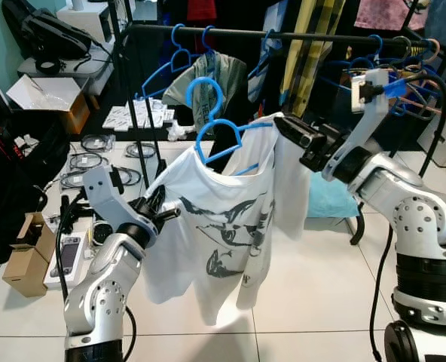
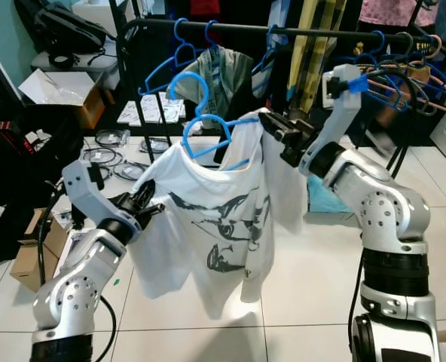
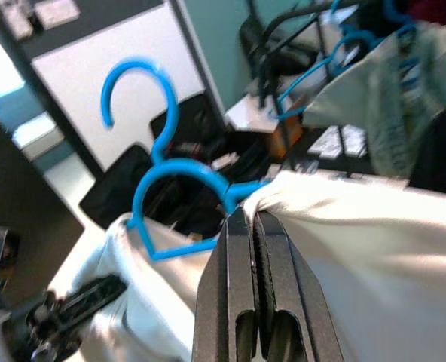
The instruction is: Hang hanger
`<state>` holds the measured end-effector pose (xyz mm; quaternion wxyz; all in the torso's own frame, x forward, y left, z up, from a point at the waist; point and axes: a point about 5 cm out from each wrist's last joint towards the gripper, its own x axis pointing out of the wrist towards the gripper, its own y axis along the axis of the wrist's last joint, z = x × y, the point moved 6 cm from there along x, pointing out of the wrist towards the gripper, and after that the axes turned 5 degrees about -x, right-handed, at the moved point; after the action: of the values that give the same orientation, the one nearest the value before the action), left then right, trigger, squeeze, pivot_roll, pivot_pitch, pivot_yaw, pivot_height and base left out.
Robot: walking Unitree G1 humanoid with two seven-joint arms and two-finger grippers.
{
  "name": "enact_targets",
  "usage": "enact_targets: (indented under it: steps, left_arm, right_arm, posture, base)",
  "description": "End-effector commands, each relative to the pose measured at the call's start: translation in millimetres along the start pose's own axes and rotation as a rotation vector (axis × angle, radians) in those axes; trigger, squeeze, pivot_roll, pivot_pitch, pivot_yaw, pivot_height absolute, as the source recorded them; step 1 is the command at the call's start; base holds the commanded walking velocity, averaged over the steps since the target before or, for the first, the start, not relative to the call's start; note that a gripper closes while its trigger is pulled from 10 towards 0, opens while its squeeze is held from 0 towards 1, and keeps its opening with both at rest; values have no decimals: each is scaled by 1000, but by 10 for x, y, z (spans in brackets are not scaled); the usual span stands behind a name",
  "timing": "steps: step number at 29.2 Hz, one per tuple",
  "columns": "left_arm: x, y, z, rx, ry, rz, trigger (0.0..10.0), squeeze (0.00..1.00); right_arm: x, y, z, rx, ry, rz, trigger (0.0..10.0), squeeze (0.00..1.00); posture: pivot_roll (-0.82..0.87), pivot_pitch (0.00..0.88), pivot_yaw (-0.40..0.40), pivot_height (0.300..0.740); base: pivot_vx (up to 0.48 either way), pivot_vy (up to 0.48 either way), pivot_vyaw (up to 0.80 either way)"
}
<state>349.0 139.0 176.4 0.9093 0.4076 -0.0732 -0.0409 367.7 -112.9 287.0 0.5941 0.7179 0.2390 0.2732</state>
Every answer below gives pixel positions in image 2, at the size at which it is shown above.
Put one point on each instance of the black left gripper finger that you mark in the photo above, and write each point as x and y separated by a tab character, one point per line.
145	194
154	212

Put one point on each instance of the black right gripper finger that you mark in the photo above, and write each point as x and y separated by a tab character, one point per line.
277	133
276	121

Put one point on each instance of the white printed T-shirt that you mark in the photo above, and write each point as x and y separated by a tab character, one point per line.
208	226

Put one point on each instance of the copper metal hanger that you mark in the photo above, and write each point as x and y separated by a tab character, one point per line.
426	94

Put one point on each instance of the grey metal hanger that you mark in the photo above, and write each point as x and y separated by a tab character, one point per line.
421	44

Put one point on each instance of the light blue cloth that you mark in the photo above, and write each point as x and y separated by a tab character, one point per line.
325	197

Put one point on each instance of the white box with handheld console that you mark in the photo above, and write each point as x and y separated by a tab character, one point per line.
76	245

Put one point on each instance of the grey-green garment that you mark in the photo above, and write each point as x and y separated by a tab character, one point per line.
227	72

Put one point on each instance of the yellow plaid garment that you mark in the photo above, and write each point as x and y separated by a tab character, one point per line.
310	45

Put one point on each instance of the white paper sheets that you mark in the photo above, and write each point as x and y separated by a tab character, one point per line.
148	111

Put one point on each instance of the black metal clothes rack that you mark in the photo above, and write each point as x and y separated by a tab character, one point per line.
253	27

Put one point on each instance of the small cardboard box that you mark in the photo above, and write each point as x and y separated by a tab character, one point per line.
27	264

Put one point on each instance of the red garment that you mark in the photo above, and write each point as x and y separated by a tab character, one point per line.
204	7

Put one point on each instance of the pink garment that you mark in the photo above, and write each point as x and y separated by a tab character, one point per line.
392	11

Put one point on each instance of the black backpack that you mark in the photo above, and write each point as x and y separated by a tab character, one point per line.
65	30

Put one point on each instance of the white shelf unit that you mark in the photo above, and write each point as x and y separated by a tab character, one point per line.
95	15

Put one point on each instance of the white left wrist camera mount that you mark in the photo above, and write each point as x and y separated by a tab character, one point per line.
84	188

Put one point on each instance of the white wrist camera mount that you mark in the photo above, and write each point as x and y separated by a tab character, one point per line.
337	84
84	188

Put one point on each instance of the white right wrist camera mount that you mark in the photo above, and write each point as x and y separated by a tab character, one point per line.
337	84

